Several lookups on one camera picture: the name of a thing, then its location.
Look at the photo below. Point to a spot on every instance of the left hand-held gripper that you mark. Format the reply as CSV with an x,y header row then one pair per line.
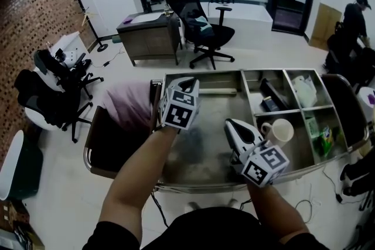
x,y
178,114

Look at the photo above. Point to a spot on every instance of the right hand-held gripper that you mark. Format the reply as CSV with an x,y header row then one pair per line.
x,y
263,164

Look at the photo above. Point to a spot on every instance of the metal tray cart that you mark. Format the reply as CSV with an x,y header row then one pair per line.
x,y
216,108

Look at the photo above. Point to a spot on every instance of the white mug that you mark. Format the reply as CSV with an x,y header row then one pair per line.
x,y
281,131

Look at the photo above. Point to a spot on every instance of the black box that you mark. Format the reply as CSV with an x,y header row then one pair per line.
x,y
273,90

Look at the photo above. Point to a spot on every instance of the pale green carton box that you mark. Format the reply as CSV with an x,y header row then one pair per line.
x,y
312,127

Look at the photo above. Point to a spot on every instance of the white plastic bag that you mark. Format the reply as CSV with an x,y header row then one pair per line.
x,y
304,92

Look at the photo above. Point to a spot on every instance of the green packet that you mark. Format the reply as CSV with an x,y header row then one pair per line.
x,y
326,140

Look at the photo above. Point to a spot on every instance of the person's left forearm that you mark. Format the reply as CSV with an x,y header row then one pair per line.
x,y
137,178

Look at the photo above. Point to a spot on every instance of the person's right forearm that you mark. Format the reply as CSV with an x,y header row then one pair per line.
x,y
275,210

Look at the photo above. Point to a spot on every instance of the pink cloth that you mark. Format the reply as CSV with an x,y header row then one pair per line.
x,y
126,102

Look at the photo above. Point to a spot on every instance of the wooden cabinet desk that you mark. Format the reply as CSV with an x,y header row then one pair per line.
x,y
149,41

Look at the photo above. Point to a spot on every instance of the light teal cloth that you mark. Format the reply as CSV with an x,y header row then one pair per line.
x,y
202,24

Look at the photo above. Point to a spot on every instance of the person's white right shoe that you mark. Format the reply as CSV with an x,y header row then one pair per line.
x,y
233,203

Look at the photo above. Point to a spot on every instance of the person's white shoe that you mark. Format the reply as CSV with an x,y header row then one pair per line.
x,y
192,207
233,203

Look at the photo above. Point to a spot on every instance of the small clear bottle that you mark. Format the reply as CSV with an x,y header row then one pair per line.
x,y
167,10

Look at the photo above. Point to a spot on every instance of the white rectangular basin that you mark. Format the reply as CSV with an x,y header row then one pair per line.
x,y
146,18

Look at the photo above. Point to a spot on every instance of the black power adapter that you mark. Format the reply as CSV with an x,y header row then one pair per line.
x,y
106,63

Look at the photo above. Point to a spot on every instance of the dark green box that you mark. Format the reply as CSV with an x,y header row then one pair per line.
x,y
116,39

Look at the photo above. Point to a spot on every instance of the person's white left shoe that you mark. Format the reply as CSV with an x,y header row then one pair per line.
x,y
192,207

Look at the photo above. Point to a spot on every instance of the black mesh office chair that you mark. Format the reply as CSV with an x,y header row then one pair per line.
x,y
184,0

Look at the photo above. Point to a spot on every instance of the small purple object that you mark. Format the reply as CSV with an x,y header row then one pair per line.
x,y
127,20

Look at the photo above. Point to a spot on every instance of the black coat rack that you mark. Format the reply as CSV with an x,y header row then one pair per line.
x,y
102,48

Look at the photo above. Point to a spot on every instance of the white bathtub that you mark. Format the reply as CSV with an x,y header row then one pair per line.
x,y
249,14

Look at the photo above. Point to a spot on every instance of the person's black shirt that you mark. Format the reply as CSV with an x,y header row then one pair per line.
x,y
216,231

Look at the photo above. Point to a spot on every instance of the wooden clothes hanger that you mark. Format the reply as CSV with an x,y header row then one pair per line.
x,y
89,17

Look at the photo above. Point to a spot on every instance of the white side table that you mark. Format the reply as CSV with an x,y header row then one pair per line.
x,y
71,41

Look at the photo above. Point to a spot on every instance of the black white machine base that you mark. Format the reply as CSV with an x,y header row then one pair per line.
x,y
357,181

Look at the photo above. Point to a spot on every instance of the white round table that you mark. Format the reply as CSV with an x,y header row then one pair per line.
x,y
364,108

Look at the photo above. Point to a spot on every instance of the purple cloth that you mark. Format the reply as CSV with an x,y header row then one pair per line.
x,y
370,99

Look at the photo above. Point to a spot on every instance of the cardboard sheet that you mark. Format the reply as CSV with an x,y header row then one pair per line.
x,y
323,26

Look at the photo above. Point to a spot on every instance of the white round stool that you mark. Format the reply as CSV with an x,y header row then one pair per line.
x,y
32,117

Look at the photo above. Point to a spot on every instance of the dark green bin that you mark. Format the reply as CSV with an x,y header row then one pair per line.
x,y
29,169

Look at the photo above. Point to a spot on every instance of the white curved tub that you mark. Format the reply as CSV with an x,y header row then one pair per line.
x,y
10,167

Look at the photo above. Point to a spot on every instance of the cardboard box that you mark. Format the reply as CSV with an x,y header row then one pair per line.
x,y
13,228

